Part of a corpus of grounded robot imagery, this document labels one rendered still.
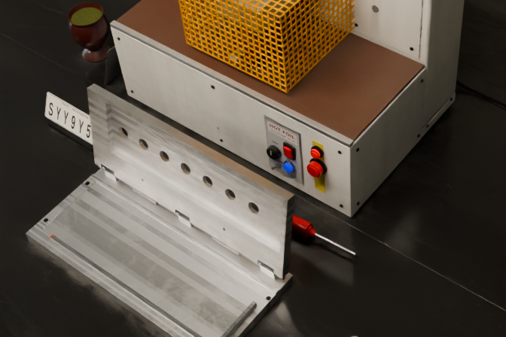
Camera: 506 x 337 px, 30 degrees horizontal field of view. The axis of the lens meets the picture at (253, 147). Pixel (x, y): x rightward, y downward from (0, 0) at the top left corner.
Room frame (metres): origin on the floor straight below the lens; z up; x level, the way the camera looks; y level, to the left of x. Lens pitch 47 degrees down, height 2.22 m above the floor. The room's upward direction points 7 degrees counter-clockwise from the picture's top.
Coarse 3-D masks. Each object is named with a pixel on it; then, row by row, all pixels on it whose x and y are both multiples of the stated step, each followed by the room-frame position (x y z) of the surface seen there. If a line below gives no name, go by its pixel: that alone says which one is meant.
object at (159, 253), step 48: (96, 192) 1.14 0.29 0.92; (48, 240) 1.04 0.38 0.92; (96, 240) 1.03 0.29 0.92; (144, 240) 1.01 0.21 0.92; (192, 240) 1.00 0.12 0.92; (96, 288) 0.94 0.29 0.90; (144, 288) 0.91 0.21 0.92; (192, 288) 0.90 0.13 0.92; (240, 288) 0.89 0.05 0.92; (240, 336) 0.80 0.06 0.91
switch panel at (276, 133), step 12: (264, 120) 1.14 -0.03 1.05; (276, 132) 1.12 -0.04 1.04; (288, 132) 1.10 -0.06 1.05; (276, 144) 1.12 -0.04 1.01; (300, 144) 1.08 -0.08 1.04; (312, 144) 1.06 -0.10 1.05; (300, 156) 1.08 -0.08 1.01; (276, 168) 1.12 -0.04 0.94; (300, 168) 1.08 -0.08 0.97; (300, 180) 1.08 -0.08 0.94; (324, 180) 1.05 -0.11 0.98; (324, 192) 1.05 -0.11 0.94
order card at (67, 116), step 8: (48, 96) 1.37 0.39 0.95; (48, 104) 1.36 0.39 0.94; (56, 104) 1.35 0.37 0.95; (64, 104) 1.34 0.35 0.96; (48, 112) 1.36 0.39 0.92; (56, 112) 1.35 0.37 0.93; (64, 112) 1.33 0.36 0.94; (72, 112) 1.32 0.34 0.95; (80, 112) 1.31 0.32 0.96; (56, 120) 1.34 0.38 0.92; (64, 120) 1.33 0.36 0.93; (72, 120) 1.31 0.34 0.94; (80, 120) 1.30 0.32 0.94; (88, 120) 1.29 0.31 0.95; (72, 128) 1.31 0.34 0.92; (80, 128) 1.30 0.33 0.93; (88, 128) 1.28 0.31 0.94; (80, 136) 1.29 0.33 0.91; (88, 136) 1.28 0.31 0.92
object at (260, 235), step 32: (96, 96) 1.19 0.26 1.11; (96, 128) 1.19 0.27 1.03; (128, 128) 1.15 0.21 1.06; (160, 128) 1.09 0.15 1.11; (96, 160) 1.19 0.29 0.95; (128, 160) 1.14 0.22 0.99; (160, 160) 1.09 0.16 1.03; (192, 160) 1.05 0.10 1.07; (224, 160) 1.00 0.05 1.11; (160, 192) 1.07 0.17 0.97; (192, 192) 1.04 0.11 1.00; (224, 192) 1.00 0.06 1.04; (256, 192) 0.96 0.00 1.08; (288, 192) 0.92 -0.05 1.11; (224, 224) 0.97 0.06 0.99; (256, 224) 0.94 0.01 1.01; (288, 224) 0.90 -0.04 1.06; (256, 256) 0.92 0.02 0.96; (288, 256) 0.90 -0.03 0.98
